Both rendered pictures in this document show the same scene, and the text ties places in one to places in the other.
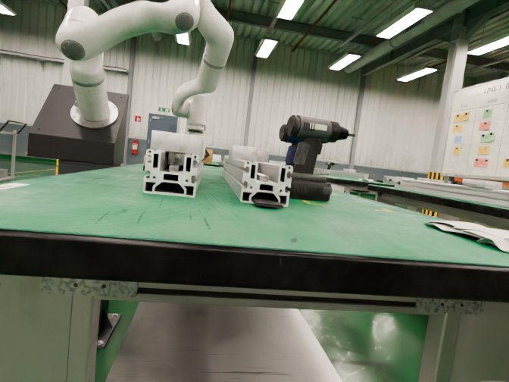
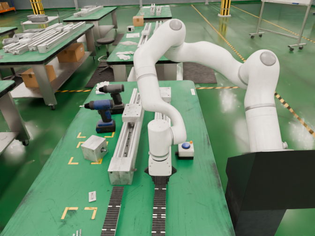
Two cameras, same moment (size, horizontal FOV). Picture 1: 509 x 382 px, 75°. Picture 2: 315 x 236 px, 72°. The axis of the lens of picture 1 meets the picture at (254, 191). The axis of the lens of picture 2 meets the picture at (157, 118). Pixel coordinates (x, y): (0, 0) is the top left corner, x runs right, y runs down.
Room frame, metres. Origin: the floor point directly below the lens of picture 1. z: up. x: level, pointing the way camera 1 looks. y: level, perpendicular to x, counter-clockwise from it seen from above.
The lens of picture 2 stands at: (2.21, 0.44, 1.61)
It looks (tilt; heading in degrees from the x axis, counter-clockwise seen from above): 33 degrees down; 192
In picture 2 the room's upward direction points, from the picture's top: 3 degrees counter-clockwise
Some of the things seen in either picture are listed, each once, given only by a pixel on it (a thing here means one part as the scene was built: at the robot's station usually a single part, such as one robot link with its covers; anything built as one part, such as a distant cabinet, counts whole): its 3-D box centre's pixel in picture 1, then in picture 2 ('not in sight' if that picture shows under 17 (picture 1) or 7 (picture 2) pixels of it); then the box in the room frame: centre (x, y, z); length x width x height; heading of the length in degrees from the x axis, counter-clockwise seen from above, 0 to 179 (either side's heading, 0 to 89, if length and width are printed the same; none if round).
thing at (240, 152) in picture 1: (247, 158); (132, 114); (1.07, 0.04, 0.87); 0.16 x 0.11 x 0.07; 8
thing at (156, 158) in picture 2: (196, 128); (159, 151); (1.52, 0.29, 0.98); 0.09 x 0.08 x 0.03; 98
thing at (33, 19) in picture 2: not in sight; (47, 35); (-2.73, -3.28, 0.50); 1.03 x 0.55 x 1.01; 14
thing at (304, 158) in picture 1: (319, 159); (111, 99); (0.92, -0.17, 0.89); 0.20 x 0.08 x 0.22; 107
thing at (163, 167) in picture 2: (194, 142); (160, 162); (1.52, 0.29, 0.92); 0.10 x 0.07 x 0.11; 98
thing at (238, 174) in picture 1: (245, 173); (133, 120); (1.07, 0.04, 0.82); 0.80 x 0.10 x 0.09; 8
